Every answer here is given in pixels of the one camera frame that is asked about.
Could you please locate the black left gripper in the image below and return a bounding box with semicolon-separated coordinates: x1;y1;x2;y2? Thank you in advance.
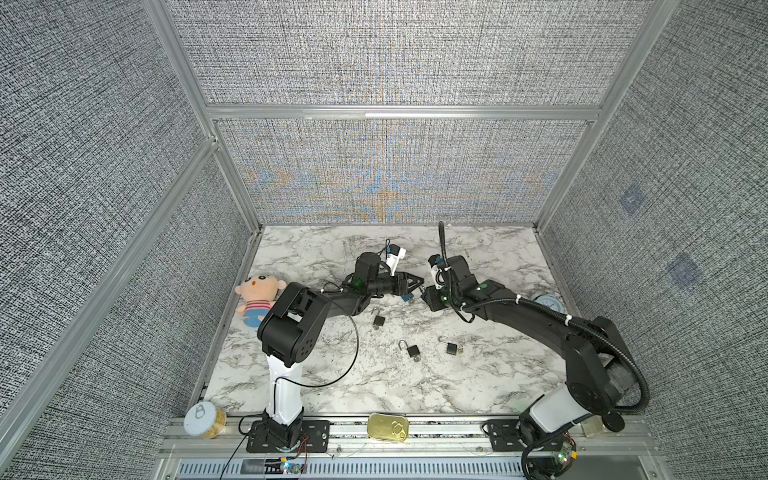
366;272;423;298

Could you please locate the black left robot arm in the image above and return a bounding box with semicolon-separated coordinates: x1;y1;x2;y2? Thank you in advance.
258;252;424;449

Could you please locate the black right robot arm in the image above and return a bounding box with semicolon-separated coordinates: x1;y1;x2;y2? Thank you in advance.
422;254;651;449

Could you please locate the black padlock open shackle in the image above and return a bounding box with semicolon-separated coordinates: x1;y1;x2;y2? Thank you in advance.
397;340;421;362

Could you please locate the light blue alarm clock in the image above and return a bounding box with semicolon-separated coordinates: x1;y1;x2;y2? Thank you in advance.
532;293;567;314

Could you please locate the gold sardine tin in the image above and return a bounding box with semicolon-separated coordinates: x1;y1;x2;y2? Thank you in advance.
366;413;410;443

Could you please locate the plush doll toy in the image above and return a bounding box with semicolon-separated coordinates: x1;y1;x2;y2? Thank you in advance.
234;275;287;329

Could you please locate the small bottle black cap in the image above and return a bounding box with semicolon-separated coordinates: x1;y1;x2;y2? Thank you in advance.
580;412;626;438

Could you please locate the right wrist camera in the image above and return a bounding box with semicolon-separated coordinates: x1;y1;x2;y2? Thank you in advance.
428;254;445;290

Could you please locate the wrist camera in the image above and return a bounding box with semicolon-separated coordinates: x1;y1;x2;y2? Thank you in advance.
428;254;445;290
384;243;406;276

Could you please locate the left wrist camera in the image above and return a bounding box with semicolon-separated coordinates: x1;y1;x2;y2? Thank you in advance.
384;243;406;276

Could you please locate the aluminium front rail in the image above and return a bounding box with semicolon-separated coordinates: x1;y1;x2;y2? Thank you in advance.
158;414;661;459

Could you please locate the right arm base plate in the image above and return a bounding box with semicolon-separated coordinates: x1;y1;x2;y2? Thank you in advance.
481;417;575;452

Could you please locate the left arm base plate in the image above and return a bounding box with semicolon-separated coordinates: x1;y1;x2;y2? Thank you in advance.
246;418;330;454

